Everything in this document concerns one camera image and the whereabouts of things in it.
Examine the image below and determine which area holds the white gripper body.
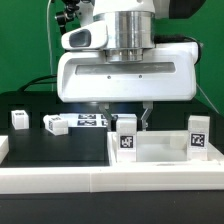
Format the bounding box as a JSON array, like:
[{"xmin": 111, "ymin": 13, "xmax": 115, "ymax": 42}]
[{"xmin": 57, "ymin": 26, "xmax": 199, "ymax": 103}]

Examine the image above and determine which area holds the white sheet with tag markers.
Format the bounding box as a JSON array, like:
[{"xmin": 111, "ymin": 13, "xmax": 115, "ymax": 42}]
[{"xmin": 59, "ymin": 112, "xmax": 138, "ymax": 128}]

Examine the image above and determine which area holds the grey thin cable left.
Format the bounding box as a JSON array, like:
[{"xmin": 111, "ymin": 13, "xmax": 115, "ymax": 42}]
[{"xmin": 45, "ymin": 0, "xmax": 56, "ymax": 92}]

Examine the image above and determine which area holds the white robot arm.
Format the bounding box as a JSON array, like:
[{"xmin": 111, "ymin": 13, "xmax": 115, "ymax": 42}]
[{"xmin": 57, "ymin": 0, "xmax": 206, "ymax": 129}]

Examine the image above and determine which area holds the white U-shaped obstacle fence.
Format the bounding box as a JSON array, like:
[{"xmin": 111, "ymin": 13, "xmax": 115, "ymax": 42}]
[{"xmin": 0, "ymin": 133, "xmax": 224, "ymax": 195}]

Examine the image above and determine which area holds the grey thin cable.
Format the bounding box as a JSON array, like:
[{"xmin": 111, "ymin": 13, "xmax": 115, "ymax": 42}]
[
  {"xmin": 196, "ymin": 83, "xmax": 221, "ymax": 116},
  {"xmin": 45, "ymin": 0, "xmax": 56, "ymax": 92}
]

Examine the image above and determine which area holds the grey thin cable right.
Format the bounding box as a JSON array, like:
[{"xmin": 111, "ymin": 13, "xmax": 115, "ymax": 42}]
[{"xmin": 196, "ymin": 83, "xmax": 221, "ymax": 116}]

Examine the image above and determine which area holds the white square table top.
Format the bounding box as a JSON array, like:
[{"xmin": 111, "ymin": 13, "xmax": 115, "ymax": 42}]
[{"xmin": 107, "ymin": 130, "xmax": 224, "ymax": 166}]

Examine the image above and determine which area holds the black cable bundle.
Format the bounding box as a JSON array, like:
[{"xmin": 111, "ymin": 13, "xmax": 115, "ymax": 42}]
[{"xmin": 17, "ymin": 73, "xmax": 59, "ymax": 93}]

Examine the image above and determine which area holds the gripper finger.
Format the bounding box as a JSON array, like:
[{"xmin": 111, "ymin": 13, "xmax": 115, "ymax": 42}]
[
  {"xmin": 141, "ymin": 102, "xmax": 153, "ymax": 130},
  {"xmin": 99, "ymin": 103, "xmax": 117, "ymax": 129}
]

